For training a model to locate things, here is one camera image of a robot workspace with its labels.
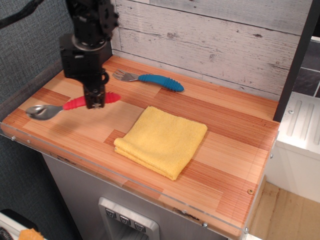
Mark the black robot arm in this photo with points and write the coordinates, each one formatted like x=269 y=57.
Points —
x=93 y=22

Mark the grey toy fridge cabinet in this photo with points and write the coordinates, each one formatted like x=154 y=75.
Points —
x=81 y=193

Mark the blue handled metal fork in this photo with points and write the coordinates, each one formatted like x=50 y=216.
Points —
x=163 y=81

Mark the silver dispenser button panel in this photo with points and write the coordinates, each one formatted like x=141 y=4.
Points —
x=122 y=223

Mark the clear acrylic table edge guard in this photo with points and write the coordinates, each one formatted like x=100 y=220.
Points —
x=218 y=186

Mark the dark grey right post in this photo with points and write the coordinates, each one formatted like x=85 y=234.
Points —
x=307 y=33

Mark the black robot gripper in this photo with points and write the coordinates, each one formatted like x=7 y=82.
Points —
x=85 y=64

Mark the dark grey left post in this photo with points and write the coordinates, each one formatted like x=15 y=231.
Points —
x=106 y=51

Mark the yellow folded cloth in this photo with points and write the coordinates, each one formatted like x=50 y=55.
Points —
x=161 y=142

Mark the white toy sink unit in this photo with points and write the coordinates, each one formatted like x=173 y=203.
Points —
x=294 y=162

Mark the dark grey post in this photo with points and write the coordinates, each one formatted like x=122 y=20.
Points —
x=307 y=33
x=106 y=51

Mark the red handled metal spoon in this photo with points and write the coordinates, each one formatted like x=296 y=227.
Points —
x=46 y=112

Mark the orange object at corner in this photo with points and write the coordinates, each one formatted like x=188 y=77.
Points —
x=30 y=234

